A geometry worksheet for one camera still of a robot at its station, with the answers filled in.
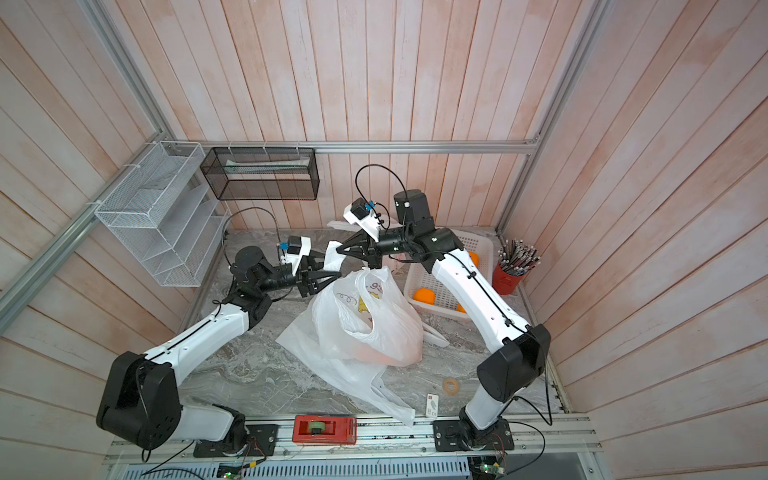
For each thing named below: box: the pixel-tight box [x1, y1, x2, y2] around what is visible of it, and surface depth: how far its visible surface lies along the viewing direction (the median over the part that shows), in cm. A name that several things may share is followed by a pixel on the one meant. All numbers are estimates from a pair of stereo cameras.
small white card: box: [426, 393, 439, 418], surface depth 79 cm
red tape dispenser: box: [292, 415, 357, 445], surface depth 72 cm
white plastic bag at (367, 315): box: [311, 266, 423, 366], surface depth 72 cm
